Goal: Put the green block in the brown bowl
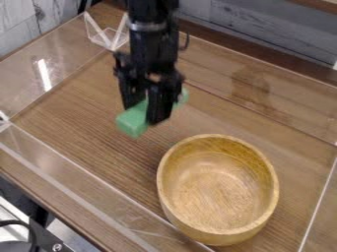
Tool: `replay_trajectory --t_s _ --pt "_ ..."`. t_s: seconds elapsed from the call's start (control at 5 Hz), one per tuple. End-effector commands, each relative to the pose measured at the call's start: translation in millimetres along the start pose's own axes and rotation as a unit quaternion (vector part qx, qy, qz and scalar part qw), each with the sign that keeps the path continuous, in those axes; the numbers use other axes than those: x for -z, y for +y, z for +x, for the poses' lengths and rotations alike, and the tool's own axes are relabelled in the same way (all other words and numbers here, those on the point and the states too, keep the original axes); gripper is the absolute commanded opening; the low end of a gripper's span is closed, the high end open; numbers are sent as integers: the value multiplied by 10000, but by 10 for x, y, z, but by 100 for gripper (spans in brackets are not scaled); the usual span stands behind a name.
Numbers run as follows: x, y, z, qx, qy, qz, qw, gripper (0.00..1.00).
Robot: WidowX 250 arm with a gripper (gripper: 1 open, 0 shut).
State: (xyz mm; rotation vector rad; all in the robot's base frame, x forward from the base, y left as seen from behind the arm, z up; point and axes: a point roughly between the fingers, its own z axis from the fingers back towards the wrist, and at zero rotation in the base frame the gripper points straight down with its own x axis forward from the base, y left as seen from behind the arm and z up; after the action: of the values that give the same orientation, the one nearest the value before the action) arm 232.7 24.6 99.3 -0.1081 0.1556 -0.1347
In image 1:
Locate clear acrylic tray walls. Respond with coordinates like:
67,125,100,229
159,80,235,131
0,18,337,252

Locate green rectangular block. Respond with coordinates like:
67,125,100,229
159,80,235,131
116,88,190,138

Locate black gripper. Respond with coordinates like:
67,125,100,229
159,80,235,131
114,23,183,125

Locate brown wooden bowl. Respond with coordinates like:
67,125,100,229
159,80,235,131
156,134,281,246

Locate black metal table bracket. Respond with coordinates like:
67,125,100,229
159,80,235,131
29,220,75,252

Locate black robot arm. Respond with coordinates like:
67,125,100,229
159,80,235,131
114,0,184,125

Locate black cable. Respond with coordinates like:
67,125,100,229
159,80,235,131
0,219,39,252

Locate clear acrylic corner bracket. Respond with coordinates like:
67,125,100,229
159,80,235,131
83,12,128,52

